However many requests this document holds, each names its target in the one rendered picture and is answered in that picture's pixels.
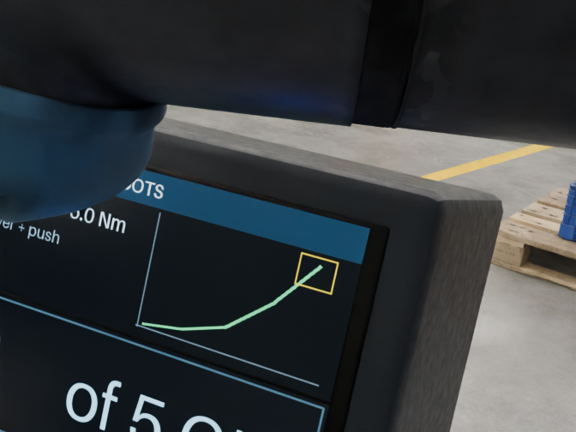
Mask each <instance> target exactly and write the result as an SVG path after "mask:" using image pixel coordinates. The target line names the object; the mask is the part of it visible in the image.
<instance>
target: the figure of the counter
mask: <svg viewBox="0 0 576 432"><path fill-rule="evenodd" d="M42 312H43V307H40V306H38V305H35V304H32V303H28V302H25V301H22V300H20V299H18V298H15V297H11V296H8V295H5V294H2V293H0V432H19V431H20V426H21V419H22V414H23V410H24V404H25V400H26V396H27V388H28V383H29V378H30V374H31V369H32V365H33V357H34V352H35V347H36V343H37V338H38V334H39V325H40V321H41V316H42Z"/></svg>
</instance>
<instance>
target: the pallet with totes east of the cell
mask: <svg viewBox="0 0 576 432"><path fill-rule="evenodd" d="M568 192H569V190H568V189H564V188H558V189H556V190H554V191H552V192H551V193H549V196H544V197H542V198H541V199H539V200H537V203H536V202H534V203H532V204H530V205H529V206H528V207H525V208H524V209H522V211H521V212H522V213H516V214H514V215H512V216H511V217H509V219H508V220H503V221H502V222H501V225H500V229H499V232H498V236H497V239H496V243H495V250H494V254H493V257H492V261H491V264H494V265H496V266H499V267H504V268H507V269H510V270H513V271H515V272H518V273H523V274H526V275H529V276H532V277H534V278H537V279H542V280H545V281H548V282H550V283H554V284H557V285H561V286H564V287H566V288H568V289H570V290H572V291H576V278H575V277H573V276H570V275H567V274H564V273H559V272H556V271H554V270H551V269H548V268H545V267H540V266H538V265H535V264H532V263H531V262H529V259H530V255H531V247H534V248H538V249H542V250H545V251H548V252H551V253H555V254H558V255H562V256H565V257H568V258H571V259H574V260H576V243H575V242H572V241H569V240H566V239H563V238H561V237H559V236H558V233H559V230H560V225H561V222H562V220H563V215H564V214H563V213H564V212H565V207H566V205H565V203H567V194H568Z"/></svg>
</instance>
